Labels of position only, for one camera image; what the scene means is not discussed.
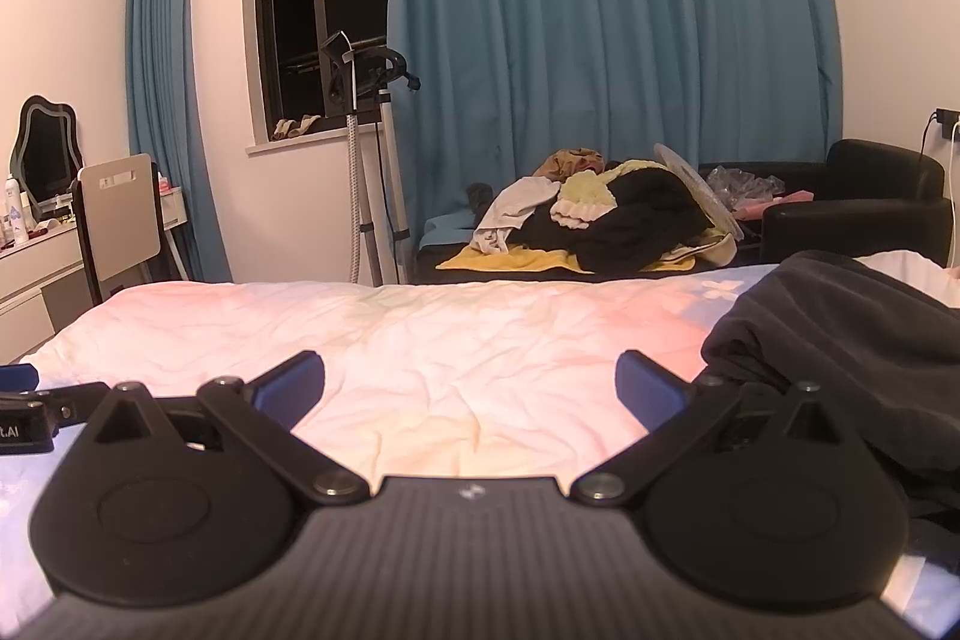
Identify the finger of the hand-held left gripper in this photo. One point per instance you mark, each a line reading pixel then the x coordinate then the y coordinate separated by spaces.
pixel 19 377

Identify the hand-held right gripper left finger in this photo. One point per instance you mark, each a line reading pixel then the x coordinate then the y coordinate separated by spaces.
pixel 289 385

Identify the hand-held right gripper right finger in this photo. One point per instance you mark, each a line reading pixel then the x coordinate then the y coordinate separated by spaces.
pixel 646 389

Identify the dark grey garment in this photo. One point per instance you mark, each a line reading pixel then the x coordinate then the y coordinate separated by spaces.
pixel 825 325

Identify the white dressing table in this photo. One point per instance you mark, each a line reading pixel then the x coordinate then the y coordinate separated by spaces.
pixel 30 269

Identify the black garment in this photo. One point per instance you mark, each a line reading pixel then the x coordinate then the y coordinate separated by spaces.
pixel 637 227

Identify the pastel printed bed quilt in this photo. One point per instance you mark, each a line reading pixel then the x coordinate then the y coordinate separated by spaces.
pixel 450 347

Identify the white spray bottle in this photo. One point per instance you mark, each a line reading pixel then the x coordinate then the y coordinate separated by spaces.
pixel 13 205

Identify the yellow towel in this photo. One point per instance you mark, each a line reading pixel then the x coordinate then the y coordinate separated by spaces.
pixel 517 259

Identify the beige backed chair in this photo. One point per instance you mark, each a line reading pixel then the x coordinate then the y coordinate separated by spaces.
pixel 120 212

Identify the yellow-green fluffy garment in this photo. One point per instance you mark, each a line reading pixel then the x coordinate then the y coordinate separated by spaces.
pixel 589 194

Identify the white side table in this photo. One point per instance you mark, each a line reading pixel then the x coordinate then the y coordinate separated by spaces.
pixel 171 212

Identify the translucent round plastic cover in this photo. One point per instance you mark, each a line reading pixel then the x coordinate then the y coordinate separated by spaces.
pixel 697 183

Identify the blue cloth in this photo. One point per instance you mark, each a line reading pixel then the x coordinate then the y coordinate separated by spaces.
pixel 446 229

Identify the clear plastic bag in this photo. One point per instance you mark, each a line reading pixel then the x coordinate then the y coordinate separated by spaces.
pixel 742 186

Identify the white garment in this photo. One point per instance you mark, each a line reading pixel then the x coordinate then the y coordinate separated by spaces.
pixel 517 205

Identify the wavy framed mirror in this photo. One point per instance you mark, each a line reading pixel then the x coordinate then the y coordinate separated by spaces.
pixel 45 153

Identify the pink cloth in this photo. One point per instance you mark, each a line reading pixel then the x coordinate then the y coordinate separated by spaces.
pixel 780 203

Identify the garment steamer stand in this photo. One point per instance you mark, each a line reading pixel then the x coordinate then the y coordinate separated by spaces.
pixel 388 175

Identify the brown garment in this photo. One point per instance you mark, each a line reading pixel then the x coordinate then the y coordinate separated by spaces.
pixel 570 162

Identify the small dark grey cloth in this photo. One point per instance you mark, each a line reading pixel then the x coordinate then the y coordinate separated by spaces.
pixel 480 197

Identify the beige cloth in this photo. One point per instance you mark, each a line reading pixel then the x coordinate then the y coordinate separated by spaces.
pixel 294 128

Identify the black sofa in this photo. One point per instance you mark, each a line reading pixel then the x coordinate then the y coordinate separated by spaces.
pixel 862 190

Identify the narrow blue curtain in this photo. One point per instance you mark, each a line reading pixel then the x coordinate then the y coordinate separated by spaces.
pixel 161 85

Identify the wide blue curtain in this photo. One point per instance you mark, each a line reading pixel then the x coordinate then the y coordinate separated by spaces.
pixel 600 10

